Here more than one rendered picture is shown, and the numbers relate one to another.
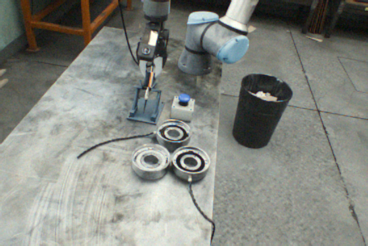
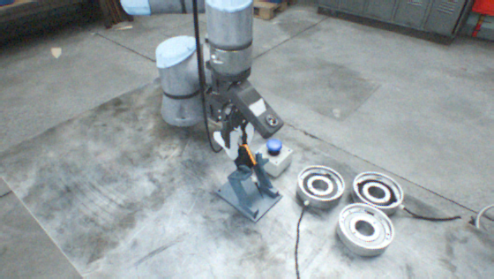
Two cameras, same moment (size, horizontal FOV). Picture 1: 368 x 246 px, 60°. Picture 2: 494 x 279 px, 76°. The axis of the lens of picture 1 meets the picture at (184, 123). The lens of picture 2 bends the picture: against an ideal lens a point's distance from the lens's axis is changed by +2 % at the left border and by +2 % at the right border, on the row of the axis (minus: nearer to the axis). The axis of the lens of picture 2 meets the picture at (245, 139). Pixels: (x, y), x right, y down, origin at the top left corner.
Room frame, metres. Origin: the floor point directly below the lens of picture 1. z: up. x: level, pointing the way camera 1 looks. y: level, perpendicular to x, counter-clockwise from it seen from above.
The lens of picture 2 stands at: (0.57, 0.51, 1.38)
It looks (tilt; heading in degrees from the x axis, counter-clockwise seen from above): 40 degrees down; 308
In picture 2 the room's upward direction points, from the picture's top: straight up
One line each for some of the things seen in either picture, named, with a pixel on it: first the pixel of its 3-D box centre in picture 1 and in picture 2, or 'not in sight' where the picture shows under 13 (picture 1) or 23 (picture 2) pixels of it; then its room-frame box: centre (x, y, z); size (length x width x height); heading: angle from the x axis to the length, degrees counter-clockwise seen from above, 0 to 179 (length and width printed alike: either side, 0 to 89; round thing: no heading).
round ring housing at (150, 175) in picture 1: (150, 162); (363, 229); (0.61, 0.07, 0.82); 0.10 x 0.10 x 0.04
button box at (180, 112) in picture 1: (183, 107); (272, 156); (0.88, 0.01, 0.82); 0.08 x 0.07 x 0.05; 178
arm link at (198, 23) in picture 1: (202, 29); (181, 64); (1.22, -0.02, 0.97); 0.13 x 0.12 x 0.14; 44
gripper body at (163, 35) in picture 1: (155, 31); (229, 93); (0.91, 0.13, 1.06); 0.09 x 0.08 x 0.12; 176
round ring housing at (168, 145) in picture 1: (173, 135); (319, 187); (0.73, 0.03, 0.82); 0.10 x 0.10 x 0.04
